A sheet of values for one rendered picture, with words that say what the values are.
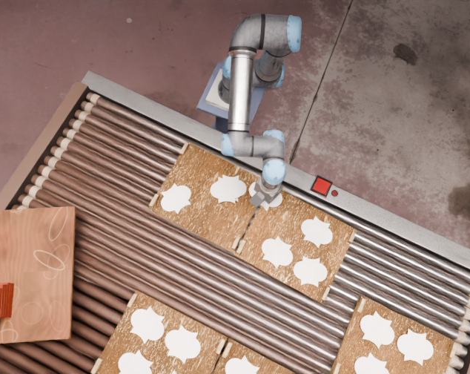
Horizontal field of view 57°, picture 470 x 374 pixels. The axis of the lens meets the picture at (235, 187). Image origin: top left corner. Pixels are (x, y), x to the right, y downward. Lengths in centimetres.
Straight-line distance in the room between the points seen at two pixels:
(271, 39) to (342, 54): 192
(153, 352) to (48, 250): 57
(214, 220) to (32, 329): 80
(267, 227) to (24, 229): 97
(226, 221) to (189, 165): 30
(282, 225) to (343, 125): 143
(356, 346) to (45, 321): 120
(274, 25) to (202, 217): 83
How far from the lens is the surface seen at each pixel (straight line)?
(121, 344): 183
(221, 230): 182
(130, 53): 333
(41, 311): 181
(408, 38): 365
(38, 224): 186
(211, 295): 181
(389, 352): 192
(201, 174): 189
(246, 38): 151
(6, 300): 181
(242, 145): 147
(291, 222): 186
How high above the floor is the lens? 273
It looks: 73 degrees down
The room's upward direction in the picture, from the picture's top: 8 degrees clockwise
